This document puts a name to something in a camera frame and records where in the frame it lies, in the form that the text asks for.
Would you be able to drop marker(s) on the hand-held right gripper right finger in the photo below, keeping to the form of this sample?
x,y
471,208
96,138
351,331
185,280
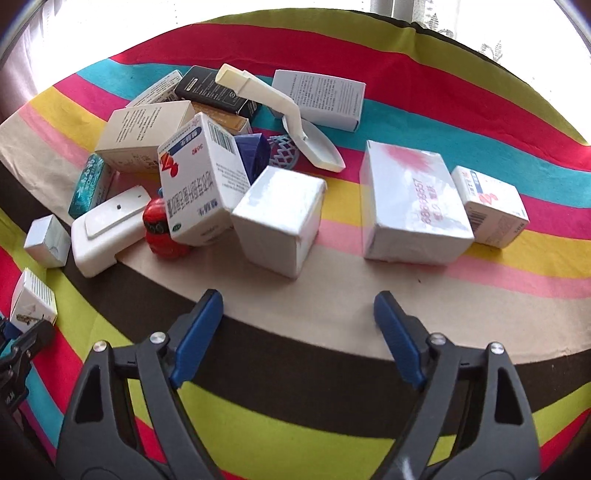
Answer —
x,y
398,337

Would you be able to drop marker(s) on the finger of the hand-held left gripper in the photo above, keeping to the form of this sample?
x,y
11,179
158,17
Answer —
x,y
34,334

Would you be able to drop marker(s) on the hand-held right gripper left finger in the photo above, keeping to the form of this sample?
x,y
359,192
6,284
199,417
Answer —
x,y
198,332

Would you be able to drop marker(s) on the small white pictured box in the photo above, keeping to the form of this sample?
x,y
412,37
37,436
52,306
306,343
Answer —
x,y
30,295

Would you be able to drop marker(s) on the small plain white box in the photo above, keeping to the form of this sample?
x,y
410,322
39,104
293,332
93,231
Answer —
x,y
46,240

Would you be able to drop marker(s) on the red toy car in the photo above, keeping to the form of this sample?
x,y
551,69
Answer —
x,y
159,230

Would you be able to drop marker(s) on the white plastic case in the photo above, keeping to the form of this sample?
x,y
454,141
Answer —
x,y
106,230

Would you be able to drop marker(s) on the large white box pink print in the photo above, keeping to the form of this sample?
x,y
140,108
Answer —
x,y
415,207

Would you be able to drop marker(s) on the plain white cube box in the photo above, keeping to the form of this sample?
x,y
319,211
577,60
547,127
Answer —
x,y
277,217

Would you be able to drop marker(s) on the white blue barcode medicine box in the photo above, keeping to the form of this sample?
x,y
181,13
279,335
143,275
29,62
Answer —
x,y
198,184

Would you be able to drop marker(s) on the teal patterned box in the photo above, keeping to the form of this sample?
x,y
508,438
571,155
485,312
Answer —
x,y
87,184

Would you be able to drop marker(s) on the small white medicine box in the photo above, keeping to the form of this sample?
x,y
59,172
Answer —
x,y
489,203

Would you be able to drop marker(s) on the light blue lattice toy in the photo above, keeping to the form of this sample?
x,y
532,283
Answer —
x,y
284,154

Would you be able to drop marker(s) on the beige cardboard box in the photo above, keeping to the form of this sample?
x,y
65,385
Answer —
x,y
138,134

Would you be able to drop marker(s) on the brown gold box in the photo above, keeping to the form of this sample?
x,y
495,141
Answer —
x,y
226,121

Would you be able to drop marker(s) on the black printed box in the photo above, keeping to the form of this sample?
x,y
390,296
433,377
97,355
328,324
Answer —
x,y
212,90

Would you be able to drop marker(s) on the cream plastic scoop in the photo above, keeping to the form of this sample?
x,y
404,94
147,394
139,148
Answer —
x,y
281,104

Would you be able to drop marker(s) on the slim white printed box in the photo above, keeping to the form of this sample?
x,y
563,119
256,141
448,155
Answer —
x,y
159,90

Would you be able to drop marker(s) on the grey white box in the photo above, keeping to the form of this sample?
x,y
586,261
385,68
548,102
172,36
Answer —
x,y
323,97

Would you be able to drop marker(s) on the striped colourful blanket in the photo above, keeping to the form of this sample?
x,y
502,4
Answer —
x,y
323,286

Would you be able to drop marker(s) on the mauve drape curtain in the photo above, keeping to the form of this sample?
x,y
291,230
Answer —
x,y
14,69

